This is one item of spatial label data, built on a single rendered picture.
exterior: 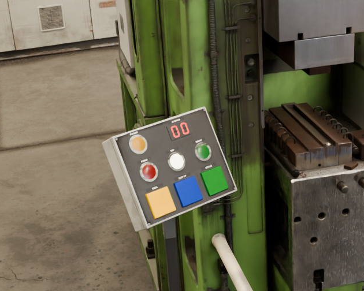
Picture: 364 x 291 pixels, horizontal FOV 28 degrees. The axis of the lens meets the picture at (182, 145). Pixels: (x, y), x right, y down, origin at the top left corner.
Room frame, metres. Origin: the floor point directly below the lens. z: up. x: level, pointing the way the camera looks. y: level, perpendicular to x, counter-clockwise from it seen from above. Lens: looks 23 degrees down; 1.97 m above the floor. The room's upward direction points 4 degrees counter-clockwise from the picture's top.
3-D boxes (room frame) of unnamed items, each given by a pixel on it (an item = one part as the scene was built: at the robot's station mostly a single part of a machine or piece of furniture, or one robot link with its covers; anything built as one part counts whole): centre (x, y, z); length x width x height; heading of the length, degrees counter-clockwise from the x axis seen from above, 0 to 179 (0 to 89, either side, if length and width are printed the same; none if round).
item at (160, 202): (1.86, 0.08, 1.01); 0.07 x 0.05 x 0.07; 125
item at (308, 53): (2.41, -0.43, 1.32); 0.42 x 0.20 x 0.10; 10
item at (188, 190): (1.92, -0.01, 1.01); 0.07 x 0.05 x 0.07; 125
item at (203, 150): (2.01, -0.06, 1.09); 0.05 x 0.03 x 0.04; 100
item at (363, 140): (2.29, -0.64, 0.95); 0.12 x 0.08 x 0.06; 10
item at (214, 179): (1.98, -0.09, 1.01); 0.07 x 0.05 x 0.07; 125
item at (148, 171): (1.90, 0.10, 1.09); 0.05 x 0.03 x 0.04; 100
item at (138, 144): (1.93, 0.13, 1.16); 0.05 x 0.03 x 0.04; 100
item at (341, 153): (2.41, -0.43, 0.96); 0.42 x 0.20 x 0.09; 10
